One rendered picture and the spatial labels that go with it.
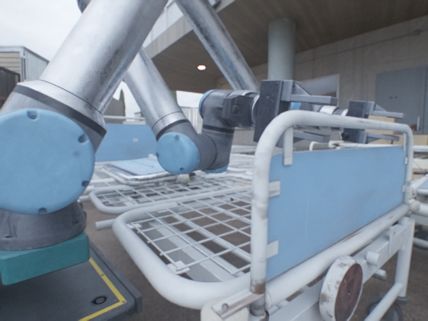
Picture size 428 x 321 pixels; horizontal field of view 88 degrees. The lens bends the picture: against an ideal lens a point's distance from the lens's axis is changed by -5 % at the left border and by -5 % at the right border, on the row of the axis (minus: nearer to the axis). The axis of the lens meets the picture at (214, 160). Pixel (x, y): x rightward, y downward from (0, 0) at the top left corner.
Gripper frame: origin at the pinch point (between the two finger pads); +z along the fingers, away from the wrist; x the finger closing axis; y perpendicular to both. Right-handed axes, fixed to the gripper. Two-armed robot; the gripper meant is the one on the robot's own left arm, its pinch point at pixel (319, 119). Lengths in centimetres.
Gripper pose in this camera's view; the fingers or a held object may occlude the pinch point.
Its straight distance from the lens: 45.8
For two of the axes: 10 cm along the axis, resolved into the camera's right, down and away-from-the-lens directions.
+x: -1.0, 9.7, 2.4
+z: 5.9, 2.5, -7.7
